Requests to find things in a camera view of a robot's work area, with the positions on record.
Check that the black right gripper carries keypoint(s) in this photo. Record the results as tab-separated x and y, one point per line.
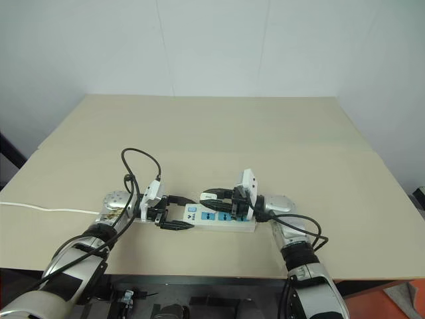
239	206

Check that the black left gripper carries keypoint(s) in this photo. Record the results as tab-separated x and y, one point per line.
160	210

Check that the white charger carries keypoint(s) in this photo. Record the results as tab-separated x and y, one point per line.
207	196

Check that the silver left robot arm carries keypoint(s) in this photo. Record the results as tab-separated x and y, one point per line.
64	267

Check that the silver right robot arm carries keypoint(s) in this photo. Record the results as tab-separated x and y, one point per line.
312	282

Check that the white power strip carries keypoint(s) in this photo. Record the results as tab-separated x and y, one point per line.
212	222

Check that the dark rounded shape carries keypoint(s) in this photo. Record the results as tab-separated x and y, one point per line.
171	312

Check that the silver and black mechanism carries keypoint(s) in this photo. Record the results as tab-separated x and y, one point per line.
127	299

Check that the black box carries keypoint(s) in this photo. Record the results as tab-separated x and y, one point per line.
420	202

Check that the grey cloth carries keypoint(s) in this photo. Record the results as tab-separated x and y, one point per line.
405	295

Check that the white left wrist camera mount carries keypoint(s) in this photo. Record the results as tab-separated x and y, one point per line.
151	195

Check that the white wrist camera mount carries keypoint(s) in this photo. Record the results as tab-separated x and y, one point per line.
249	182
151	195

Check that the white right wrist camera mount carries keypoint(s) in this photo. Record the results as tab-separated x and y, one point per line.
249	182

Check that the black frame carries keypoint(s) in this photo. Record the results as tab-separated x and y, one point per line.
10	156

